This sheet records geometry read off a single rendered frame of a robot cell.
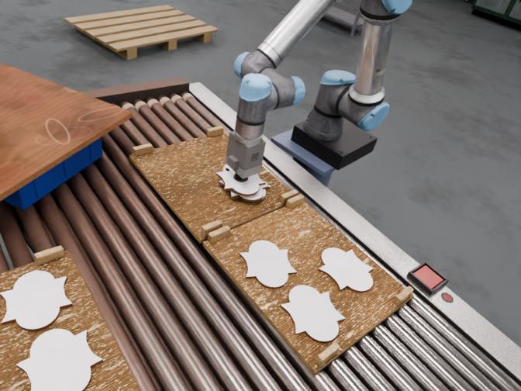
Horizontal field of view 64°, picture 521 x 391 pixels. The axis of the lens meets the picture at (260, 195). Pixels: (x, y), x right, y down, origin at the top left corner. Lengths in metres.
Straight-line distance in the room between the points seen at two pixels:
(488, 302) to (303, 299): 1.84
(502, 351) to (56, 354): 0.95
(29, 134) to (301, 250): 0.78
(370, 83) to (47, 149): 0.94
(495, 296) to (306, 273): 1.86
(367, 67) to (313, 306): 0.73
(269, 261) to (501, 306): 1.90
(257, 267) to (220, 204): 0.25
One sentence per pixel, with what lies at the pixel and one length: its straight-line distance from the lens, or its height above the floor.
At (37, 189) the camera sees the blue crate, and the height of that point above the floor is 0.96.
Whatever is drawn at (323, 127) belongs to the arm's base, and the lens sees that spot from 1.55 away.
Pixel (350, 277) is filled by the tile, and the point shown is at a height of 0.94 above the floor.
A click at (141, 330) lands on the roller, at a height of 0.92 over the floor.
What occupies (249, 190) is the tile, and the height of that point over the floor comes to 0.98.
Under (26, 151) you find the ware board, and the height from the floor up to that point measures 1.04.
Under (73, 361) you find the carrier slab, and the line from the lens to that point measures 0.87.
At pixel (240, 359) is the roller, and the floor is 0.91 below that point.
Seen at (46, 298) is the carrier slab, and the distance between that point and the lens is 0.96.
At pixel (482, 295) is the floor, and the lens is 2.72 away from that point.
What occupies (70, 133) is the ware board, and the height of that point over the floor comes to 1.04.
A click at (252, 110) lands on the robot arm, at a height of 1.22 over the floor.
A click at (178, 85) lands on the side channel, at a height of 0.95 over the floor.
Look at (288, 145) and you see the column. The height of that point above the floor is 0.87.
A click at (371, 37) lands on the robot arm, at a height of 1.36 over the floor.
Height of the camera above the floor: 1.70
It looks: 39 degrees down
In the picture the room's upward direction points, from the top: 12 degrees clockwise
